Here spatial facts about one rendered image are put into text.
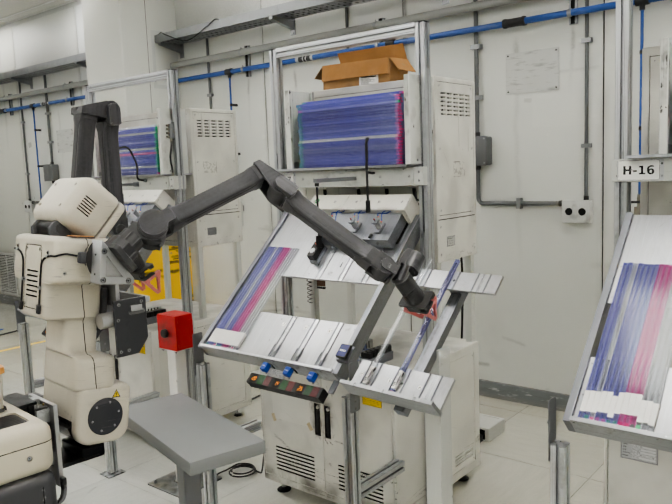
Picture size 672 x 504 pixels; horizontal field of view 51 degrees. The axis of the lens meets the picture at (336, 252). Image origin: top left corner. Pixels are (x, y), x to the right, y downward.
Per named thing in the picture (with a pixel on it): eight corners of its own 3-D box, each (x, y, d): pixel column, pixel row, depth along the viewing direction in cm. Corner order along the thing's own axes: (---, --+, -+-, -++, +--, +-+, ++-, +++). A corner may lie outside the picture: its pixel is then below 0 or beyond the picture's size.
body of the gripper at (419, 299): (409, 292, 216) (398, 276, 211) (436, 295, 209) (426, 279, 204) (400, 308, 213) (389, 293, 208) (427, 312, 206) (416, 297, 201)
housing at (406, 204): (419, 235, 266) (404, 209, 257) (321, 231, 297) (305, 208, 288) (427, 219, 270) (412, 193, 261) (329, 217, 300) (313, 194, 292)
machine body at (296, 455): (398, 540, 260) (393, 379, 253) (264, 491, 305) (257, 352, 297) (480, 477, 310) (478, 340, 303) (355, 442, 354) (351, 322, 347)
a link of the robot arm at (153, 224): (261, 167, 213) (268, 149, 204) (287, 202, 211) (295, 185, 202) (130, 233, 192) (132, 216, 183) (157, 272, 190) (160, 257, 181)
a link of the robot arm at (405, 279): (387, 281, 203) (403, 282, 200) (396, 263, 207) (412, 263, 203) (397, 296, 207) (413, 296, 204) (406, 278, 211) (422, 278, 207)
